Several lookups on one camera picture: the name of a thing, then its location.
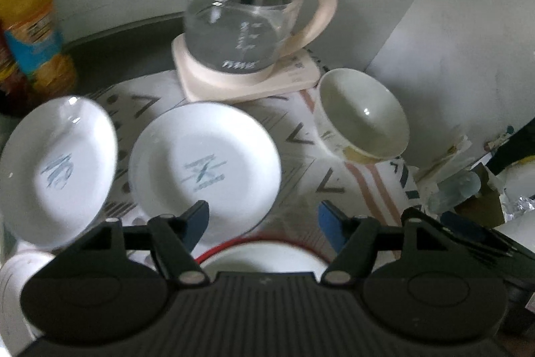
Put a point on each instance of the red-rimmed bowl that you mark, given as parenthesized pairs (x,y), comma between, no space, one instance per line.
(259,256)

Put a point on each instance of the cream bowl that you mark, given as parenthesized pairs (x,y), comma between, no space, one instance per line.
(359,114)

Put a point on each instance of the glass kettle with beige lid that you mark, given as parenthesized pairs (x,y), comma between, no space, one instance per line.
(250,14)

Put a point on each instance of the brown cardboard box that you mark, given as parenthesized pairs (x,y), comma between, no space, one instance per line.
(487,198)

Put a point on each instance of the beige kettle base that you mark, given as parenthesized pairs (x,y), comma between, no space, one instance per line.
(217,87)

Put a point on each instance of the white bowl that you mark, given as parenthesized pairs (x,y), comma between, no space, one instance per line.
(19,290)

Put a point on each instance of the orange juice bottle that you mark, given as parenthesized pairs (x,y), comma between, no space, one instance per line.
(29,5)

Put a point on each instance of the white plate with blue print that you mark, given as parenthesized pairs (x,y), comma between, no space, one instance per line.
(200,164)
(58,173)

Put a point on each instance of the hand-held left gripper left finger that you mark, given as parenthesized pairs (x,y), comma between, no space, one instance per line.
(196,224)

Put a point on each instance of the patterned white cloth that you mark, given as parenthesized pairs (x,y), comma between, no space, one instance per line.
(301,164)

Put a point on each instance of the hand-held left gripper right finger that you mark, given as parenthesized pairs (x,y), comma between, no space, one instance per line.
(332,227)

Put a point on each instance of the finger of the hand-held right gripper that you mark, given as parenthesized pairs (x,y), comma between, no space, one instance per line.
(462,222)

